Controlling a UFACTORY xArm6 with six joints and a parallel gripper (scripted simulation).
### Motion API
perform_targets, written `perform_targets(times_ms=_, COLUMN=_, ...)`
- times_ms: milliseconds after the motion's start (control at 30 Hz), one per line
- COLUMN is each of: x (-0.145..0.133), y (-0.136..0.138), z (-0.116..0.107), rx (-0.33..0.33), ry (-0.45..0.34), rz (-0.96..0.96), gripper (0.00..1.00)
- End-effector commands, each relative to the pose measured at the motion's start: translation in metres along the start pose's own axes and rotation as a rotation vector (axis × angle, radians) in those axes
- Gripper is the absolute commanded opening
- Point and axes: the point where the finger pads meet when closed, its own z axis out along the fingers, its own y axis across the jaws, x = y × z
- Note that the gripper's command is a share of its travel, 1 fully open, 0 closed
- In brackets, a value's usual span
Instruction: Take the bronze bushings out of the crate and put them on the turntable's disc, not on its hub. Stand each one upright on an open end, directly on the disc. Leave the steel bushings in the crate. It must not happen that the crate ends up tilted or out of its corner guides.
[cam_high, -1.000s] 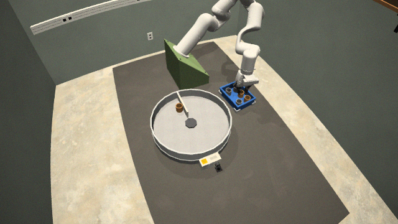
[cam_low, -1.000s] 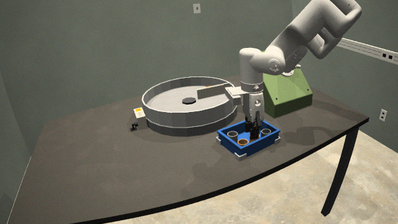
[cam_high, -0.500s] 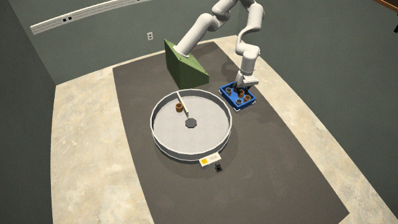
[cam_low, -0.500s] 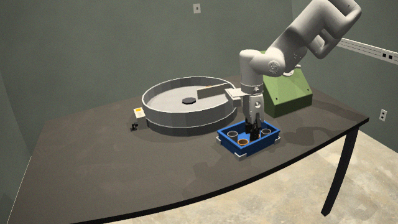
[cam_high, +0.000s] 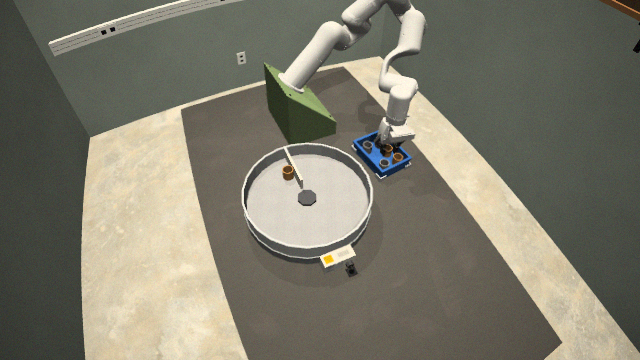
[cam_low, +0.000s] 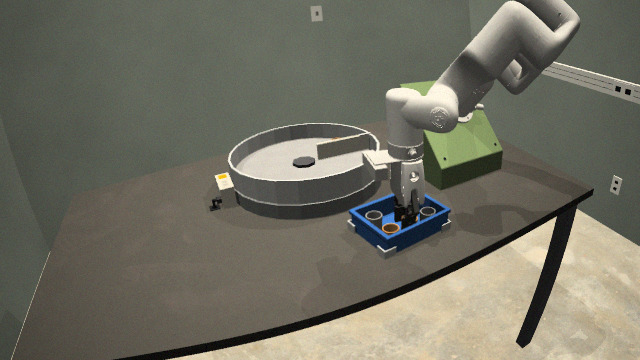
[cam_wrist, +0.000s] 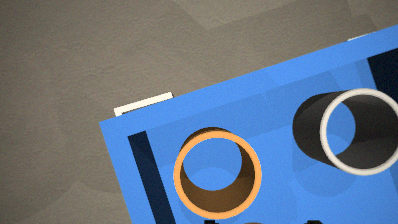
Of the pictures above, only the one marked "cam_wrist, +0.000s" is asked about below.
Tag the grey metal bushing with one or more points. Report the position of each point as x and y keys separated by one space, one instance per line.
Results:
x=374 y=147

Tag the blue tray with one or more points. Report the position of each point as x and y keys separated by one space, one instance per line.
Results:
x=259 y=107

